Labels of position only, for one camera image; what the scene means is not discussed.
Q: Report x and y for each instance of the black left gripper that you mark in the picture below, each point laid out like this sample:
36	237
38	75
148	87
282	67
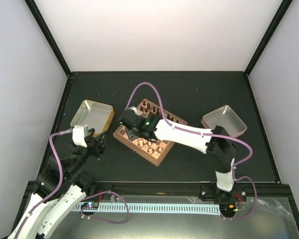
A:
98	147

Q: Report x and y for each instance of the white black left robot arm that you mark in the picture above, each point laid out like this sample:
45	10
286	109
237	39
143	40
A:
60	185

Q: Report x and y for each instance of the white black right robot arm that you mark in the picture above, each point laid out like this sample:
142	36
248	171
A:
208	141

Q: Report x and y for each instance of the left controller circuit board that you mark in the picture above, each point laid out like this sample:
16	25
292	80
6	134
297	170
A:
90	206

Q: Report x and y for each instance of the controller circuit board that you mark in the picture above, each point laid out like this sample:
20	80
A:
234	208
90	206

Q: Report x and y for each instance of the right controller circuit board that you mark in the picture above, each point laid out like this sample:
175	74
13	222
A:
234	208

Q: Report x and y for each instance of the yellow metal tin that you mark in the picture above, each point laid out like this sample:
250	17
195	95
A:
95	115

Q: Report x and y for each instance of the wooden chessboard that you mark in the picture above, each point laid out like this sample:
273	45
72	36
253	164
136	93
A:
154	113

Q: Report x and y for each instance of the pink metal tin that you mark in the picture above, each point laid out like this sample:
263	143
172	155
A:
226	118

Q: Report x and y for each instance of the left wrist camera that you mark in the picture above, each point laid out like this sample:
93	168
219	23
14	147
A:
79	133

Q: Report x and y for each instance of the white slotted cable duct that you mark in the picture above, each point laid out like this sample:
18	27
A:
155	208

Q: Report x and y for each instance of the black left frame post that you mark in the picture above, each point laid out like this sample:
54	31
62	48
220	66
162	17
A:
32	6

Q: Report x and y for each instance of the black frame post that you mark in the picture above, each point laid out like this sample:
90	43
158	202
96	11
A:
275	22
32	6

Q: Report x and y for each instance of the black rear mounting rail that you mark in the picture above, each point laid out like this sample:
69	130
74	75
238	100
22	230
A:
207	191

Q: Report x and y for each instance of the black right frame post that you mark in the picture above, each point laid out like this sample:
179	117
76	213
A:
275	22

